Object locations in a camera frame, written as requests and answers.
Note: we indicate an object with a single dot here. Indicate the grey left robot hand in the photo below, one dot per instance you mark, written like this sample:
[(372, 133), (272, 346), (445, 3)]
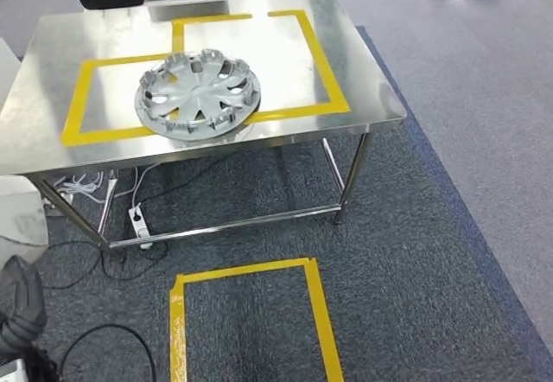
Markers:
[(23, 293)]

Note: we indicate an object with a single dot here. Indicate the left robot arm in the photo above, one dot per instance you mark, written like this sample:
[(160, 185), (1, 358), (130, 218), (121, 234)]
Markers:
[(26, 362)]

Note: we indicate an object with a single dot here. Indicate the yellow tape on workbench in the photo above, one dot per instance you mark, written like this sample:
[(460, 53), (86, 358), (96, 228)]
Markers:
[(302, 113)]

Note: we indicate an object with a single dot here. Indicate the stainless steel workbench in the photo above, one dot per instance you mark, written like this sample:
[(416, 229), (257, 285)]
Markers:
[(367, 99)]

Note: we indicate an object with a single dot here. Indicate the white power strip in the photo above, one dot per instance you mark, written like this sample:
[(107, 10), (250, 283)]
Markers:
[(139, 222)]

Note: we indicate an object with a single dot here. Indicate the silver wheel hubcap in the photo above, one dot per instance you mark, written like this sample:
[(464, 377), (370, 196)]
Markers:
[(195, 90)]

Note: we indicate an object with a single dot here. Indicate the yellow floor tape square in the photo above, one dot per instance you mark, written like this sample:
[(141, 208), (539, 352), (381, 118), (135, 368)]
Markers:
[(324, 322)]

